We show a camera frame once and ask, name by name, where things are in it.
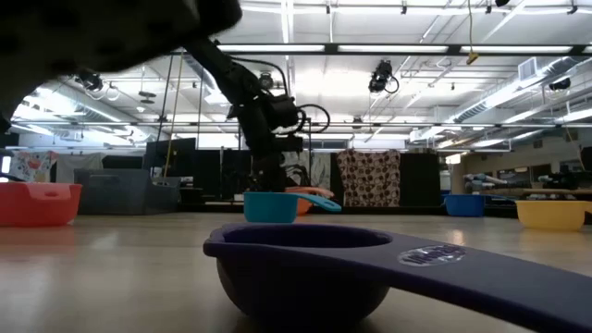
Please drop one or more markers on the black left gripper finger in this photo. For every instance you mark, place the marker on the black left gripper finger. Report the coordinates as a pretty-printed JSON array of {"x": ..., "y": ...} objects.
[
  {"x": 262, "y": 173},
  {"x": 278, "y": 173}
]

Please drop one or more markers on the orange measuring cup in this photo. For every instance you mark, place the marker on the orange measuring cup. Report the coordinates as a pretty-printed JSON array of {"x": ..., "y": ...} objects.
[{"x": 309, "y": 190}]

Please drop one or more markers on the teal measuring cup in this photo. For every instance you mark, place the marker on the teal measuring cup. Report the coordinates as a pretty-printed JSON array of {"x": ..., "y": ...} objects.
[{"x": 270, "y": 208}]

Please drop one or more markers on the purple measuring cup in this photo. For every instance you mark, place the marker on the purple measuring cup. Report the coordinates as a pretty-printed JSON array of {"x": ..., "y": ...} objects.
[{"x": 300, "y": 296}]

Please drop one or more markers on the blue measuring cup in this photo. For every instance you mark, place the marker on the blue measuring cup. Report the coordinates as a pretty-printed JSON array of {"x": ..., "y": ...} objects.
[{"x": 464, "y": 206}]

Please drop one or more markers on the red measuring cup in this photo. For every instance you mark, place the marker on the red measuring cup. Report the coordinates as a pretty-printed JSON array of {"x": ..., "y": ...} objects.
[{"x": 37, "y": 205}]

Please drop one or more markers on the yellow measuring cup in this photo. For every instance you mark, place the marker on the yellow measuring cup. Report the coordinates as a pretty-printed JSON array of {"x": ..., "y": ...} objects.
[{"x": 550, "y": 215}]

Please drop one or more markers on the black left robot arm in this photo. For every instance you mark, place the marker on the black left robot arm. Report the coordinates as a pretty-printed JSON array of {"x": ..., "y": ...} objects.
[{"x": 92, "y": 32}]

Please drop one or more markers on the black white graphic cloth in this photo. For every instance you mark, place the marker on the black white graphic cloth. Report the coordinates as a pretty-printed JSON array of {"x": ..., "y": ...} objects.
[{"x": 319, "y": 171}]

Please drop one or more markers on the round black ceiling spotlight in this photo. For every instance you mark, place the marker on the round black ceiling spotlight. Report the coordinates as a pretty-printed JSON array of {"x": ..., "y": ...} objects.
[{"x": 266, "y": 82}]

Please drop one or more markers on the black screen panel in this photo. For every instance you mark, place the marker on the black screen panel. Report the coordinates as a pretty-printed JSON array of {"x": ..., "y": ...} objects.
[{"x": 168, "y": 155}]

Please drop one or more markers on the brown circle patterned cloth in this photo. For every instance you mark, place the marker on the brown circle patterned cloth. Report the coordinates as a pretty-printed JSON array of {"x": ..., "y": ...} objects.
[{"x": 368, "y": 178}]

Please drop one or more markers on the black partition panel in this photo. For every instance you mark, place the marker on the black partition panel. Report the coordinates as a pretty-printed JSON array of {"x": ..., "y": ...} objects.
[{"x": 418, "y": 178}]

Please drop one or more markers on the black ceiling device cluster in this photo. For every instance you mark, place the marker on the black ceiling device cluster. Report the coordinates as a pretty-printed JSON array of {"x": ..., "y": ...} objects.
[{"x": 90, "y": 81}]

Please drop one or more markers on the plain grey cloth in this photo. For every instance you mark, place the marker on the plain grey cloth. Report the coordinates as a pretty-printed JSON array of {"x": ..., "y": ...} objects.
[{"x": 78, "y": 166}]

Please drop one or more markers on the colourful floral cloth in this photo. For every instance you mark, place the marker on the colourful floral cloth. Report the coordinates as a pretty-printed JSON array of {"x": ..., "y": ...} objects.
[{"x": 32, "y": 165}]

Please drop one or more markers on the white ceiling air vent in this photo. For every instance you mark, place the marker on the white ceiling air vent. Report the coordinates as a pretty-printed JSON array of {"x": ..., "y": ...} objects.
[{"x": 527, "y": 68}]

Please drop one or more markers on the small black ceiling device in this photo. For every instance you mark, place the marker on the small black ceiling device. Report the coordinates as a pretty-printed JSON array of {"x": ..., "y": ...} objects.
[{"x": 559, "y": 84}]

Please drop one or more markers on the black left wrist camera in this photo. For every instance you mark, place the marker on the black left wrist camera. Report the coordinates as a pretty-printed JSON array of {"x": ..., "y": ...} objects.
[{"x": 282, "y": 113}]

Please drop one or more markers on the black overhead frame beam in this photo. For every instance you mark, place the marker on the black overhead frame beam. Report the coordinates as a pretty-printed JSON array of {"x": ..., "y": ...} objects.
[{"x": 330, "y": 48}]

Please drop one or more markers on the black table frame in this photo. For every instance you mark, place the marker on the black table frame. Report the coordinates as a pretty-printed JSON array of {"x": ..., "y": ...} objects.
[{"x": 393, "y": 210}]

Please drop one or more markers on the black ceiling camera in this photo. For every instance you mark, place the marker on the black ceiling camera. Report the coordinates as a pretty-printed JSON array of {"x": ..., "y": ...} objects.
[{"x": 381, "y": 76}]

